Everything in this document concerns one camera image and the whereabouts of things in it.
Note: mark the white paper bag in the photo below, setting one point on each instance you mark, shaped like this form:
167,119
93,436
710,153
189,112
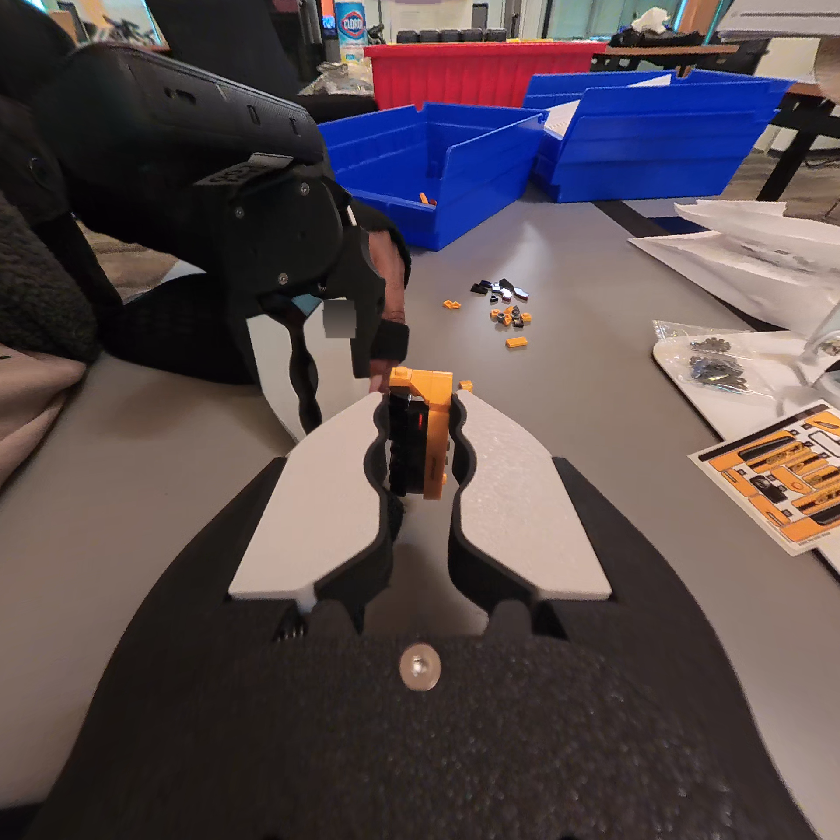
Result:
735,275
754,220

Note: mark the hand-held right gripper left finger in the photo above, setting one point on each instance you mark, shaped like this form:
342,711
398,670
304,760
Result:
315,499

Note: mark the pile of loose lego pieces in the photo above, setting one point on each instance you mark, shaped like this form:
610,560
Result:
516,342

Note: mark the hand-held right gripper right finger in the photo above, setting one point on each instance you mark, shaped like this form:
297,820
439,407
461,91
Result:
525,518

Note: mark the clear bag of parts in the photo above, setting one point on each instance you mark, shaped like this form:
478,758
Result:
344,79

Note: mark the orange sticker sheet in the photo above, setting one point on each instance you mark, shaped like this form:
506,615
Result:
774,472

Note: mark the wooden office desk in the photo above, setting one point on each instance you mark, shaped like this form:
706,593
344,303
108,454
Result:
663,51

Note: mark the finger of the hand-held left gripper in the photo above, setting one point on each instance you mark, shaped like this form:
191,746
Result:
285,380

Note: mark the person's left hand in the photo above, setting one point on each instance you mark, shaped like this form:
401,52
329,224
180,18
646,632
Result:
396,282

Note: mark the clear bag of dark pieces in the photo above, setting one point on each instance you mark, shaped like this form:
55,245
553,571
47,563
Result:
715,367

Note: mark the red plastic bin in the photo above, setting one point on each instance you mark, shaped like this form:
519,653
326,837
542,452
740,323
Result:
472,75

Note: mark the white desk stand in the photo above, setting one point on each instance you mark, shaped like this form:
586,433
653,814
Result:
774,410

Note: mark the orange black lego car assembly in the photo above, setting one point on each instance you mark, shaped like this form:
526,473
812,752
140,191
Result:
436,420

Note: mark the white wipes canister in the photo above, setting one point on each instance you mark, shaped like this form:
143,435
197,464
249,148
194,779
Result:
351,33

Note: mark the grey fleece jacket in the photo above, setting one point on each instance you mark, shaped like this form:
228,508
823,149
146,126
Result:
39,282

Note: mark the row of black blocks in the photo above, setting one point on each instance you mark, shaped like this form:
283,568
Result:
453,36

